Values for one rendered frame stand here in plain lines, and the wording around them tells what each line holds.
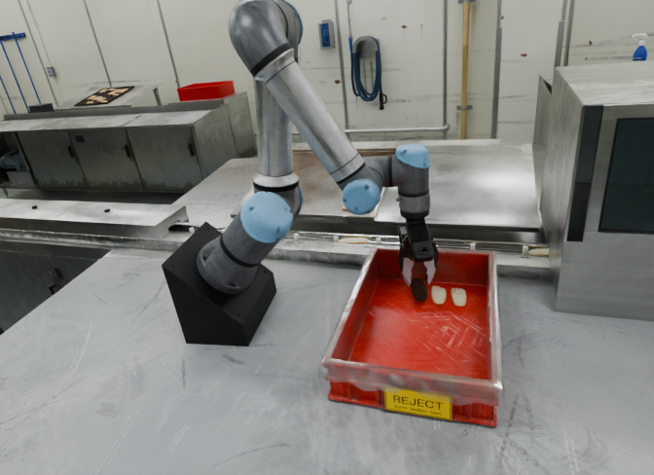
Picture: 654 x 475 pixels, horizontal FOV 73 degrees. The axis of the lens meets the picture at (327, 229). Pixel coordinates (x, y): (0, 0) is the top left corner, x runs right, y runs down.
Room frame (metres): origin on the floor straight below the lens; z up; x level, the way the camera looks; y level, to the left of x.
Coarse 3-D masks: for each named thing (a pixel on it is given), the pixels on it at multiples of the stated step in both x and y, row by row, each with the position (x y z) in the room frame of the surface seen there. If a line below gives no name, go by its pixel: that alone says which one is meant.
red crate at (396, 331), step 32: (384, 288) 1.01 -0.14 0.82; (448, 288) 0.97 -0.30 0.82; (480, 288) 0.95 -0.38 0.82; (384, 320) 0.87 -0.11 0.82; (416, 320) 0.85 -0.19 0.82; (448, 320) 0.84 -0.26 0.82; (480, 320) 0.83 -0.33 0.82; (352, 352) 0.77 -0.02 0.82; (384, 352) 0.76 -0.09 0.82; (416, 352) 0.75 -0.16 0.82; (448, 352) 0.73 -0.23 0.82; (480, 352) 0.72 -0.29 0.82; (480, 416) 0.55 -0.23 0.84
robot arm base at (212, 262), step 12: (216, 240) 0.96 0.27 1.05; (204, 252) 0.95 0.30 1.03; (216, 252) 0.92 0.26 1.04; (228, 252) 0.91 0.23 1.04; (204, 264) 0.92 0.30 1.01; (216, 264) 0.91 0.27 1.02; (228, 264) 0.90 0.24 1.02; (240, 264) 0.90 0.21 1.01; (252, 264) 0.91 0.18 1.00; (204, 276) 0.91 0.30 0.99; (216, 276) 0.90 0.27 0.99; (228, 276) 0.90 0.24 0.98; (240, 276) 0.91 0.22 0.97; (252, 276) 0.94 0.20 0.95; (216, 288) 0.90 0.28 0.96; (228, 288) 0.90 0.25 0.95; (240, 288) 0.91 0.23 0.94
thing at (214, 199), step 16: (544, 144) 2.09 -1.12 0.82; (240, 160) 2.50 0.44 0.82; (256, 160) 2.46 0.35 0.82; (208, 176) 2.25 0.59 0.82; (224, 176) 2.22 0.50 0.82; (240, 176) 2.18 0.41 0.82; (192, 192) 2.03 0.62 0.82; (208, 192) 2.00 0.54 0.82; (224, 192) 1.97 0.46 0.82; (240, 192) 1.95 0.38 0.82; (192, 208) 1.81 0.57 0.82; (208, 208) 1.78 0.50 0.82; (224, 208) 1.76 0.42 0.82; (192, 224) 1.63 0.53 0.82; (224, 224) 1.59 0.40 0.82; (304, 224) 1.50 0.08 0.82; (320, 224) 1.48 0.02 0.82; (336, 224) 1.47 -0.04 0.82; (352, 224) 1.45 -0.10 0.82; (304, 240) 1.36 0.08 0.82; (320, 240) 1.35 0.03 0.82; (496, 240) 1.20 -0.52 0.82; (512, 240) 1.19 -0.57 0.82; (528, 240) 1.17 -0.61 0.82; (544, 240) 1.16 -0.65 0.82; (112, 256) 1.43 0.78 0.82; (128, 256) 1.41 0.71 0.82; (144, 256) 1.40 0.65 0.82; (160, 256) 1.38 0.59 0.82
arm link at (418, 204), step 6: (396, 198) 0.98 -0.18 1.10; (402, 198) 0.96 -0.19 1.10; (408, 198) 0.95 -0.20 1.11; (414, 198) 0.94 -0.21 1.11; (420, 198) 0.94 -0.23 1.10; (426, 198) 0.95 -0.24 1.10; (402, 204) 0.96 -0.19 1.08; (408, 204) 0.95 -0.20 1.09; (414, 204) 0.94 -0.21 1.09; (420, 204) 0.94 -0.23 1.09; (426, 204) 0.95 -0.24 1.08; (402, 210) 0.98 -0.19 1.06; (408, 210) 0.95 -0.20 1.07; (414, 210) 0.94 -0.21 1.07; (420, 210) 0.94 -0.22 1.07
